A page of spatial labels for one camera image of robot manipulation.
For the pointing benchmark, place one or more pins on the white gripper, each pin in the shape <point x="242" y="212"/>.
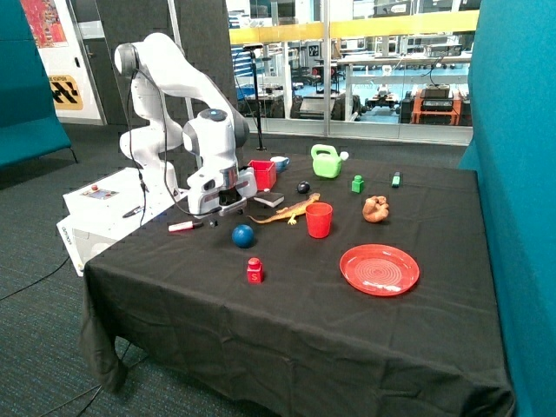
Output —
<point x="220" y="191"/>

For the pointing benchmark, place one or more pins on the blue ball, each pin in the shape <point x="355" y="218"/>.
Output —
<point x="243" y="236"/>

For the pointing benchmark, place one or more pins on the black white board eraser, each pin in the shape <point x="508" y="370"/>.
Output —
<point x="271" y="199"/>

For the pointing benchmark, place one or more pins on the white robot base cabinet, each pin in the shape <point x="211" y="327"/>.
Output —
<point x="95" y="219"/>

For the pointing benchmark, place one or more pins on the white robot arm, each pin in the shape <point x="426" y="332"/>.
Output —
<point x="157" y="68"/>

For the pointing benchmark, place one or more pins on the red square pot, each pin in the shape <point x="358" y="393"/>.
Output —
<point x="265" y="173"/>

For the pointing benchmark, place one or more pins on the red white marker pen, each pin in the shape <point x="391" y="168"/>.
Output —
<point x="184" y="226"/>

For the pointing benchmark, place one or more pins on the red salt shaker block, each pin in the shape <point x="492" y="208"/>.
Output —
<point x="255" y="271"/>

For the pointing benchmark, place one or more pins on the yellow orange toy lizard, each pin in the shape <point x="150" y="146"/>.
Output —
<point x="290" y="213"/>

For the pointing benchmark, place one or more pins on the blue white cup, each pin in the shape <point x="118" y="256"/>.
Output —
<point x="280" y="162"/>

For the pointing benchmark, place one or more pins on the dark blue plastic eggplant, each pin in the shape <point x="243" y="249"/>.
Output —
<point x="303" y="187"/>

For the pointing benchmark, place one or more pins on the black marker on cabinet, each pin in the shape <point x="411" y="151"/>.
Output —
<point x="134" y="211"/>

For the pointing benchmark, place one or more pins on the red plastic cup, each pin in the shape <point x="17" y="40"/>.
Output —
<point x="319" y="219"/>

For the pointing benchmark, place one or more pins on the green toy watering can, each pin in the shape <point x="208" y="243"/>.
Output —
<point x="327" y="161"/>

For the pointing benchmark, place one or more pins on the green toy block bottle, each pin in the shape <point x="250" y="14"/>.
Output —
<point x="357" y="184"/>

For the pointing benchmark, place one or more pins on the brown toy monkey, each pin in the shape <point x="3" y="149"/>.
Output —
<point x="375" y="209"/>

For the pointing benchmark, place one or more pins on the red round plate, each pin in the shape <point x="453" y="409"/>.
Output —
<point x="379" y="270"/>

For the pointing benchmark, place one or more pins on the green highlighter marker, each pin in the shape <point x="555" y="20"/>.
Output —
<point x="396" y="180"/>

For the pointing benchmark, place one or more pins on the teal sofa bench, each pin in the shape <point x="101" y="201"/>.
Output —
<point x="29" y="124"/>

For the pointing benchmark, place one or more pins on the teal partition panel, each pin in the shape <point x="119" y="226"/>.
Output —
<point x="512" y="86"/>

